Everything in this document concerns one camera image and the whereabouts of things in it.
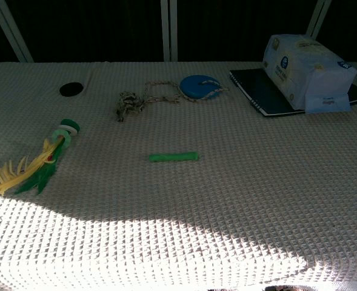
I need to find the green cylindrical stick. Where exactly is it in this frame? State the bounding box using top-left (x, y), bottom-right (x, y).
top-left (148, 151), bottom-right (199, 164)

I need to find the blue round disc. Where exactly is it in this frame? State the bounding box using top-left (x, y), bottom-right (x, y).
top-left (179, 75), bottom-right (220, 102)

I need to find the black spiral notebook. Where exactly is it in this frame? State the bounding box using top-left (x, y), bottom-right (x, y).
top-left (229, 68), bottom-right (357, 117)

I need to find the green yellow feather shuttlecock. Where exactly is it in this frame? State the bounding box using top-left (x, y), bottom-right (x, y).
top-left (0, 118), bottom-right (81, 196)

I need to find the large blue white tissue pack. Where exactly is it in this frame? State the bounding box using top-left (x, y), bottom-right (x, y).
top-left (262, 34), bottom-right (357, 110)

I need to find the small blue tissue packet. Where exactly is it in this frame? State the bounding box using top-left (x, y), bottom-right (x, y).
top-left (304, 92), bottom-right (351, 115)

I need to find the braided beige rope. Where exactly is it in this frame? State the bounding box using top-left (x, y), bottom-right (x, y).
top-left (115, 79), bottom-right (229, 123)

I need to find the white frame post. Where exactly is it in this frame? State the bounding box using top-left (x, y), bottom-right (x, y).
top-left (0, 0), bottom-right (34, 63)
top-left (161, 0), bottom-right (179, 62)
top-left (305, 0), bottom-right (333, 39)

